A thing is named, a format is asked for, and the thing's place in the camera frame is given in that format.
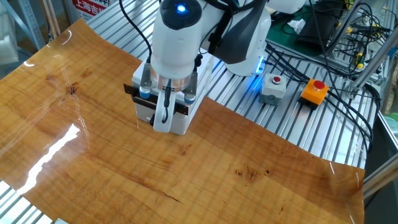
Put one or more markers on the thick aluminium profile post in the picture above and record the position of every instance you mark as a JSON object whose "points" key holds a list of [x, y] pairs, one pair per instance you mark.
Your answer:
{"points": [[373, 63]]}

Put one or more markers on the wooden stick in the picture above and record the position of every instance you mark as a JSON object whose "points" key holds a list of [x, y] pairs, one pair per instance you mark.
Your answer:
{"points": [[46, 15], [53, 15]]}

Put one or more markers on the slim aluminium profile post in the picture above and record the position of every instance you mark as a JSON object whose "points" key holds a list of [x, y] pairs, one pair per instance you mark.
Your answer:
{"points": [[345, 26]]}

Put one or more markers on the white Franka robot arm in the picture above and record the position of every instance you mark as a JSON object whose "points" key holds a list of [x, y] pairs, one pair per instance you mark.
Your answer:
{"points": [[177, 46]]}

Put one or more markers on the grey box with red button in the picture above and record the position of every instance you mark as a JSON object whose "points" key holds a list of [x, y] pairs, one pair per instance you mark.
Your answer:
{"points": [[273, 91]]}

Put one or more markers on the white plastic drawer cabinet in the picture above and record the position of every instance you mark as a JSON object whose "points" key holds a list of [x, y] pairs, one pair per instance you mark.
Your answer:
{"points": [[202, 77]]}

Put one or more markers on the white foam block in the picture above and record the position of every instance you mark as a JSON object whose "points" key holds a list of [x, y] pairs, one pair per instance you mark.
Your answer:
{"points": [[7, 46]]}

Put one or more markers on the orange box with red button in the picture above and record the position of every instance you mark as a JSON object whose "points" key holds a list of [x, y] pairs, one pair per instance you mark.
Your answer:
{"points": [[314, 95]]}

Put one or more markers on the grey perforated shelf frame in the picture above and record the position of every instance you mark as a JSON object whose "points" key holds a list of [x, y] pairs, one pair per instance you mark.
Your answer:
{"points": [[32, 25]]}

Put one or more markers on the red and white sign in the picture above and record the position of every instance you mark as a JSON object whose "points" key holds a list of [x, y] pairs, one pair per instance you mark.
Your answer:
{"points": [[90, 9]]}

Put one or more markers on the crumpled white tissue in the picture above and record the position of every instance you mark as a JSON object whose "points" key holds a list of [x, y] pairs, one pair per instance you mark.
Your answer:
{"points": [[297, 25]]}

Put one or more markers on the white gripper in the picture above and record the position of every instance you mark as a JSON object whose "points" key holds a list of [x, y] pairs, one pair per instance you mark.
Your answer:
{"points": [[163, 115]]}

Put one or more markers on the green mat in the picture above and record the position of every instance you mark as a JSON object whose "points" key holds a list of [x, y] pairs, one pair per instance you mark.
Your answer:
{"points": [[280, 40]]}

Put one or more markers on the yellow black screwdriver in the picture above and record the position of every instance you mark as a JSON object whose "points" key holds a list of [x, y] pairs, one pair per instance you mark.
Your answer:
{"points": [[360, 60]]}

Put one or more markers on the aluminium profile rail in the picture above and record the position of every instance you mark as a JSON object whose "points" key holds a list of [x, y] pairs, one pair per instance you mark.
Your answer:
{"points": [[381, 179]]}

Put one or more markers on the wood grain table mat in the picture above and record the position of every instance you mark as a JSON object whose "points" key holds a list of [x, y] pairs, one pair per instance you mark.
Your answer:
{"points": [[93, 171]]}

